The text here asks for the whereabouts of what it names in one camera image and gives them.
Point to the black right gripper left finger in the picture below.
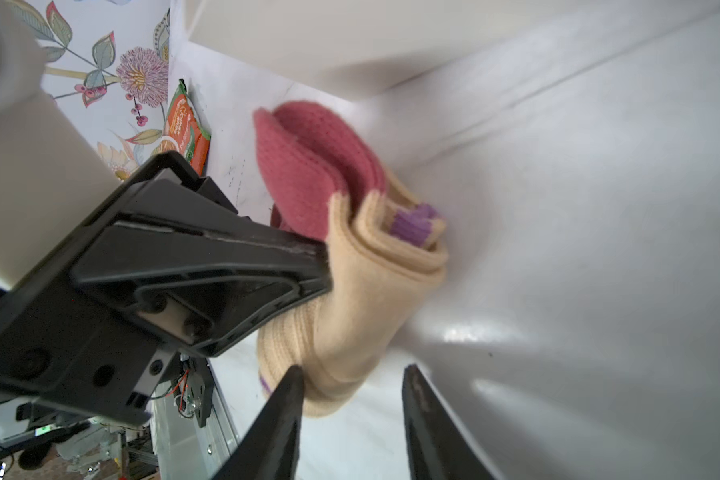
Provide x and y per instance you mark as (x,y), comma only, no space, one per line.
(270,449)

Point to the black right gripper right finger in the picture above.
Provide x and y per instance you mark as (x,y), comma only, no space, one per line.
(436,449)

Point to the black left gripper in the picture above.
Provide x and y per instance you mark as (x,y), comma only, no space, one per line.
(98,323)

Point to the beige pink purple striped sock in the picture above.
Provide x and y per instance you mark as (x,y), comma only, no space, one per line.
(385,248)

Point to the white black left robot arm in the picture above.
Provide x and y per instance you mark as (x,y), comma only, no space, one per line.
(50,177)

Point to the green packet on table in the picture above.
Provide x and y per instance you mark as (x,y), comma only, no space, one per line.
(183,131)

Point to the cream divided organizer tray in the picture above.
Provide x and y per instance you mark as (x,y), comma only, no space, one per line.
(470,57)

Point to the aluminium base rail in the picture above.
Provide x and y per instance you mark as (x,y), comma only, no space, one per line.
(190,435)

